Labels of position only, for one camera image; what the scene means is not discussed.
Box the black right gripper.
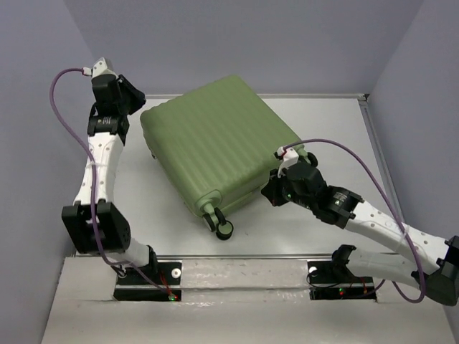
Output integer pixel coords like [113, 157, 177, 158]
[260, 165, 315, 211]

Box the green hard-shell suitcase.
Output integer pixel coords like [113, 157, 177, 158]
[140, 75, 300, 240]

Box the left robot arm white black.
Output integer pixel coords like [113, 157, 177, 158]
[62, 72, 158, 283]

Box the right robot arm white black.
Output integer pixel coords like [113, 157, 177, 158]
[261, 161, 458, 306]

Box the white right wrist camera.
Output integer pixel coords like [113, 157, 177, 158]
[275, 147, 299, 178]

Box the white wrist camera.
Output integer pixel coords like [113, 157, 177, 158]
[275, 147, 299, 178]
[82, 57, 118, 79]

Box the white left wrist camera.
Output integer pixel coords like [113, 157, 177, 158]
[82, 57, 118, 79]

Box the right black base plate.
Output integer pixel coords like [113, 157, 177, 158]
[306, 261, 377, 301]

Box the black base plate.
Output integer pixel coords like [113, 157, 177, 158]
[306, 261, 377, 301]
[113, 260, 182, 302]

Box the aluminium rail front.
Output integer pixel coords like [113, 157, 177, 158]
[158, 254, 331, 261]

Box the aluminium rail right edge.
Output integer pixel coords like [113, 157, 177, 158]
[358, 94, 405, 221]

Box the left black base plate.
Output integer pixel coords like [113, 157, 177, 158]
[113, 260, 182, 302]

